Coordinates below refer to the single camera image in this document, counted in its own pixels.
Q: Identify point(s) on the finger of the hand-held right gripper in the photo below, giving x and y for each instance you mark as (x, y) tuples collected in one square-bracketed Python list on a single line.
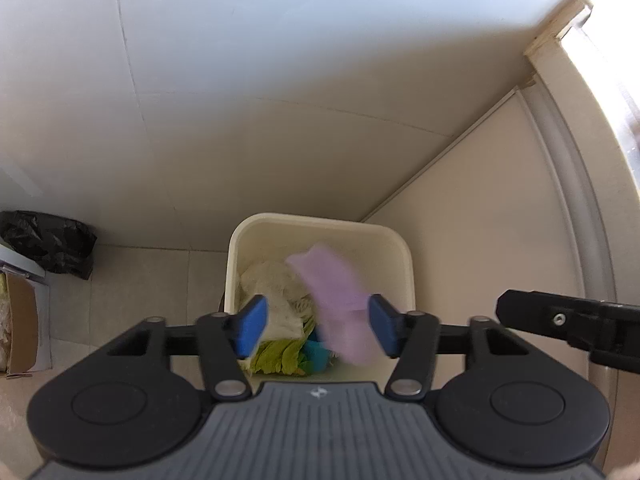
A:
[(550, 315)]

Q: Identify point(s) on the black garbage bag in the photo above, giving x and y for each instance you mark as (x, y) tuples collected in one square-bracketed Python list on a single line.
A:
[(45, 240)]

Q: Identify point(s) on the cream plastic trash bin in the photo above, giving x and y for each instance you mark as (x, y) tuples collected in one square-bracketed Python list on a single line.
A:
[(380, 245)]

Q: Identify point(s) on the blue cup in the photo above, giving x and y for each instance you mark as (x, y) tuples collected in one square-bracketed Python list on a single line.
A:
[(315, 355)]

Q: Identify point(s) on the purple wrapper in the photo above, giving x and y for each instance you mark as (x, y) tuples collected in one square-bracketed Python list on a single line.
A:
[(335, 290)]

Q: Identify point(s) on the large white foam net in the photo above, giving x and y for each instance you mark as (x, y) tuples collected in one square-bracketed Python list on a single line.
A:
[(270, 280)]

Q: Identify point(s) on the long napa cabbage leaf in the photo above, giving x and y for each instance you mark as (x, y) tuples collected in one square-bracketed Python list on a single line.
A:
[(277, 357)]

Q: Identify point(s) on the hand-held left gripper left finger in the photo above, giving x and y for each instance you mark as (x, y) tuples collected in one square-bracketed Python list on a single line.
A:
[(252, 325)]

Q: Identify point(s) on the beige counter cabinet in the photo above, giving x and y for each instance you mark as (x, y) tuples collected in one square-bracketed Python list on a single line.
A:
[(475, 210)]

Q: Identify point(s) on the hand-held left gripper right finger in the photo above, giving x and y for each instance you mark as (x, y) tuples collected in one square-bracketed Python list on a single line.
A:
[(385, 325)]

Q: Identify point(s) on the cardboard box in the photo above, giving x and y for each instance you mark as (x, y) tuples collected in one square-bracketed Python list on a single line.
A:
[(25, 320)]

